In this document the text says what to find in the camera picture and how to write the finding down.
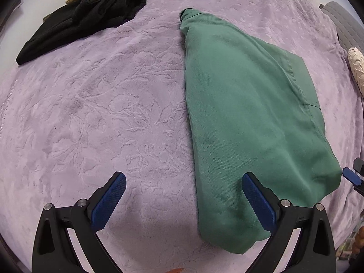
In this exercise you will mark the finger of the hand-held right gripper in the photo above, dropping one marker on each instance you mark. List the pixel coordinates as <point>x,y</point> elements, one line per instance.
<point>359,165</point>
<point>352,175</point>

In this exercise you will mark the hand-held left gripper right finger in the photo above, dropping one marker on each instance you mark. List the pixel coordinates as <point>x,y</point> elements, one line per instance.
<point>257,197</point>

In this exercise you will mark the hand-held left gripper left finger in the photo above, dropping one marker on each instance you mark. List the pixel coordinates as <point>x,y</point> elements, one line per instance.
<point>109,197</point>

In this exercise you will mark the green button shirt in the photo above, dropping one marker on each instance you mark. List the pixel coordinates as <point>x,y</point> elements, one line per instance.
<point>250,113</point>

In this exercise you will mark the purple embossed blanket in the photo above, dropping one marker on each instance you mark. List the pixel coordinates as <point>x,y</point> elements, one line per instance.
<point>99,113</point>

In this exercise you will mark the cream textured object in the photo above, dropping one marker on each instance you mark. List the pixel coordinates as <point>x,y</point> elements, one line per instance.
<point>357,68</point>

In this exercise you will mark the grey ribbed cushion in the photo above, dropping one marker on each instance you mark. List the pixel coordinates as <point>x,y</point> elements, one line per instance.
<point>344,22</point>

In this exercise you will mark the black garment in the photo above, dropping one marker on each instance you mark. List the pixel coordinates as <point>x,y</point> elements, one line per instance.
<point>85,14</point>

